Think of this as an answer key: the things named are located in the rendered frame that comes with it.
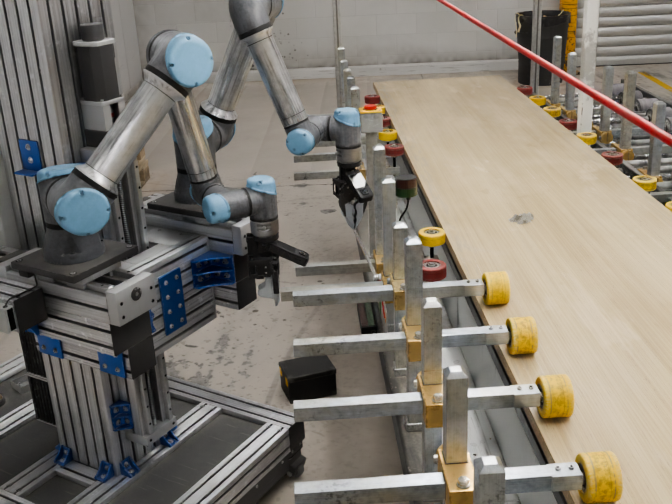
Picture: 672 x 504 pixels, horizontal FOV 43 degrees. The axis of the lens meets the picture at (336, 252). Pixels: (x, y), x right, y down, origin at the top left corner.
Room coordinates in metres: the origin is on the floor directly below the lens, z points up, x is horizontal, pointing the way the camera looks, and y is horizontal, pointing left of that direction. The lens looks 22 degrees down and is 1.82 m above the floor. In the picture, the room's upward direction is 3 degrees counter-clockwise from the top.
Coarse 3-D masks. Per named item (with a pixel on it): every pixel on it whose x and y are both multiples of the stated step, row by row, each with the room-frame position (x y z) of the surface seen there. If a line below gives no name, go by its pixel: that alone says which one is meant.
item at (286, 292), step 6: (360, 282) 2.15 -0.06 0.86; (366, 282) 2.15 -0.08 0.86; (372, 282) 2.15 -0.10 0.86; (378, 282) 2.15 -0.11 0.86; (426, 282) 2.13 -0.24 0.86; (282, 288) 2.14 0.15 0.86; (288, 288) 2.14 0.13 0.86; (294, 288) 2.14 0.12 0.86; (300, 288) 2.13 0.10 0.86; (306, 288) 2.13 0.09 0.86; (312, 288) 2.13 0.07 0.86; (318, 288) 2.13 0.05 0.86; (324, 288) 2.13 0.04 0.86; (330, 288) 2.13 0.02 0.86; (282, 294) 2.12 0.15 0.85; (288, 294) 2.12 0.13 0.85; (282, 300) 2.12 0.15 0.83; (288, 300) 2.12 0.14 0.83
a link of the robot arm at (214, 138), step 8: (208, 120) 2.44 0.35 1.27; (208, 128) 2.42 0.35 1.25; (216, 128) 2.49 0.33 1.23; (208, 136) 2.41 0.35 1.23; (216, 136) 2.47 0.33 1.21; (176, 144) 2.41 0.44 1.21; (208, 144) 2.41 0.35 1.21; (216, 144) 2.46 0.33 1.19; (176, 152) 2.41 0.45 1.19; (176, 160) 2.42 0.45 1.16; (184, 168) 2.39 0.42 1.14
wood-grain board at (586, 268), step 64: (448, 128) 3.66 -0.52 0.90; (512, 128) 3.61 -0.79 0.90; (448, 192) 2.78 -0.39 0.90; (512, 192) 2.74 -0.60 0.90; (576, 192) 2.71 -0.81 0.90; (640, 192) 2.68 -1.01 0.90; (512, 256) 2.19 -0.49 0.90; (576, 256) 2.17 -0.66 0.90; (640, 256) 2.14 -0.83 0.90; (576, 320) 1.79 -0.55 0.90; (640, 320) 1.77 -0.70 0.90; (512, 384) 1.56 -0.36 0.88; (576, 384) 1.50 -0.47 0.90; (640, 384) 1.49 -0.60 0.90; (576, 448) 1.29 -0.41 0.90; (640, 448) 1.28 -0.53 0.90
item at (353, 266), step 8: (424, 256) 2.40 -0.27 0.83; (296, 264) 2.39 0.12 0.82; (312, 264) 2.39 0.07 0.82; (320, 264) 2.38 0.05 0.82; (328, 264) 2.38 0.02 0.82; (336, 264) 2.38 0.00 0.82; (344, 264) 2.38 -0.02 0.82; (352, 264) 2.38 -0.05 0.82; (360, 264) 2.38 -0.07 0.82; (368, 264) 2.38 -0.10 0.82; (296, 272) 2.37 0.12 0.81; (304, 272) 2.37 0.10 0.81; (312, 272) 2.37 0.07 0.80; (320, 272) 2.37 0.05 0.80; (328, 272) 2.37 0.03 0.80; (336, 272) 2.37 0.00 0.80; (344, 272) 2.38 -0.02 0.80; (352, 272) 2.38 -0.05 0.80; (360, 272) 2.38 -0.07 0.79
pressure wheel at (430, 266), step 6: (426, 264) 2.16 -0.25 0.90; (432, 264) 2.14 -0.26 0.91; (438, 264) 2.15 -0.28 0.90; (444, 264) 2.14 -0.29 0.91; (426, 270) 2.11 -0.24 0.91; (432, 270) 2.11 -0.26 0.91; (438, 270) 2.11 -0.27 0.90; (444, 270) 2.12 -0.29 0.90; (426, 276) 2.11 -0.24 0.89; (432, 276) 2.11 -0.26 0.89; (438, 276) 2.11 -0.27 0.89; (444, 276) 2.12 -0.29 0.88
